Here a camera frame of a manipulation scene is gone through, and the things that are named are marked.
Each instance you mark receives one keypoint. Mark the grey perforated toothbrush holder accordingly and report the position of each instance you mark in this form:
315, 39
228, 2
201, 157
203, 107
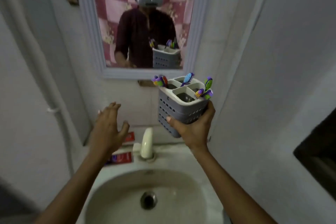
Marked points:
170, 108

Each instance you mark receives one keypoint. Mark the red toothpaste box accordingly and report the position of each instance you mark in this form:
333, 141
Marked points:
129, 137
122, 158

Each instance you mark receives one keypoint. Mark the white framed wall mirror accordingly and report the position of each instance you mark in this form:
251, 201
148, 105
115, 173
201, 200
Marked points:
110, 21

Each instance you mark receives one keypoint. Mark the person's right forearm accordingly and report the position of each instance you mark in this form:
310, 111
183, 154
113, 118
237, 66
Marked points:
225, 184

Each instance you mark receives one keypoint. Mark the metal sink drain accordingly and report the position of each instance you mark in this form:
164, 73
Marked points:
148, 200

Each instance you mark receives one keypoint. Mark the person's right thumb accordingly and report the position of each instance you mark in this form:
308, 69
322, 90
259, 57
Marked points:
174, 123

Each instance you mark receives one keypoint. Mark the person's left hand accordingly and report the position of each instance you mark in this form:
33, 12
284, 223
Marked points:
105, 132

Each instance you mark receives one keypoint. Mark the white sink faucet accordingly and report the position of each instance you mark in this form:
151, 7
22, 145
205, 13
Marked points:
146, 142

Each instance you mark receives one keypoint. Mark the purple green orange toothbrush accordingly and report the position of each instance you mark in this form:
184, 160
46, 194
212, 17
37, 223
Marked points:
160, 80

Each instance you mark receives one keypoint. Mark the white ceramic sink basin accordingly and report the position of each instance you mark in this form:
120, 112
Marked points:
123, 200

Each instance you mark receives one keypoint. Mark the blue toothbrush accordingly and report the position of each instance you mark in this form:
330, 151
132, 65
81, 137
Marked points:
187, 78

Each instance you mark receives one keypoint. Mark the white pipe clip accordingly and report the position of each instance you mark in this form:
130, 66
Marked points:
53, 110

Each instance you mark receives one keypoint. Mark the person's right hand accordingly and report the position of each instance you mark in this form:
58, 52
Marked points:
195, 133

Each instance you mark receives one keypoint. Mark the person's left thumb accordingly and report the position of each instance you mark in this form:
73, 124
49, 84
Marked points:
124, 129

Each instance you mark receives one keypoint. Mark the white wall pipe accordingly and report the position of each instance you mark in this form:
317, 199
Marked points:
31, 55

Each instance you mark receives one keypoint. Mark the person's left forearm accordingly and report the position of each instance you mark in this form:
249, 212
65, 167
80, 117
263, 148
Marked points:
76, 187

